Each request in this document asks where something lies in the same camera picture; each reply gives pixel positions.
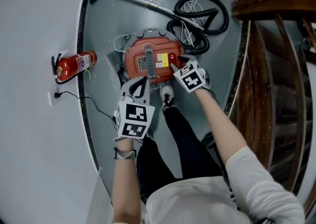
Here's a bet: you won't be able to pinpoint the red vacuum cleaner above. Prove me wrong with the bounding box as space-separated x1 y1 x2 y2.
107 27 186 88

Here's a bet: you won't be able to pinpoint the black plug cable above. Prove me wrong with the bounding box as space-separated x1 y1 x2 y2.
54 91 117 120

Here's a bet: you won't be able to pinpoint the person's black trousers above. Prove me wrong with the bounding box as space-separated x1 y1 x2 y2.
135 106 223 204

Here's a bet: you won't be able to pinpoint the person's white shirt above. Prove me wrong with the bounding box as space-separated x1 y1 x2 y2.
145 146 306 224

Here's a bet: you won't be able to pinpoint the person's right forearm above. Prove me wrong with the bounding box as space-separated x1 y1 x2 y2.
194 87 249 167

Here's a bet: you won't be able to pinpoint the black vacuum hose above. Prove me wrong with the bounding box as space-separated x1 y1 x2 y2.
166 0 229 55

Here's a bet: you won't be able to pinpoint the person's left forearm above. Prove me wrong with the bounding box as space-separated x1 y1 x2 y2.
111 137 143 224

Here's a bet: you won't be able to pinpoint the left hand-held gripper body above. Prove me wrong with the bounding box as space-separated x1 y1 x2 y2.
113 95 157 141

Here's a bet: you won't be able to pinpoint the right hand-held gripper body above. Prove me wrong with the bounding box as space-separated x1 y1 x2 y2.
172 60 212 94

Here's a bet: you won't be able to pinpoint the red fire extinguisher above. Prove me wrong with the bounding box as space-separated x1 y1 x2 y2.
51 50 98 85

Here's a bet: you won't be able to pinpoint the braided wristband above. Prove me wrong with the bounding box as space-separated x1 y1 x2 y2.
113 146 137 161

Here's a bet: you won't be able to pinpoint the white wall socket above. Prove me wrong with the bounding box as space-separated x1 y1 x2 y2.
47 90 60 106

